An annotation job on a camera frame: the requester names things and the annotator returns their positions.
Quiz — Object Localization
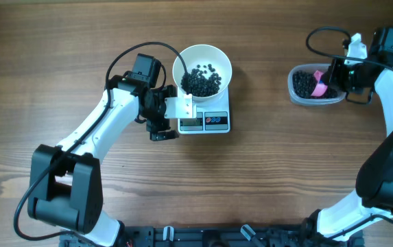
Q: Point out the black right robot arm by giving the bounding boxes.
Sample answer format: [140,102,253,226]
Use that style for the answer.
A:
[298,26,393,244]

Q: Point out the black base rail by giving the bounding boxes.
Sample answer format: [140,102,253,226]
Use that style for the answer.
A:
[58,224,366,247]

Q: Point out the clear plastic container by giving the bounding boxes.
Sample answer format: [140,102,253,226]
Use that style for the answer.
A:
[287,64,346,106]

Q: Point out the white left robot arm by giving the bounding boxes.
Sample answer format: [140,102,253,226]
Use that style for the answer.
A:
[22,54,178,246]

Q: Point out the white bowl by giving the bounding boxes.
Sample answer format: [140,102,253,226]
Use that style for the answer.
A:
[172,45,233,102]

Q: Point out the white digital kitchen scale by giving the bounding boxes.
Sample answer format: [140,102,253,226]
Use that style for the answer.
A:
[178,88,230,134]

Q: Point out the pink scoop with blue handle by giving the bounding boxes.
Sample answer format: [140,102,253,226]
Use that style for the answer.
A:
[311,70,328,97]

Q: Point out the black beans in bowl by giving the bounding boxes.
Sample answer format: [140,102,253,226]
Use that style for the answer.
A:
[180,64,222,97]

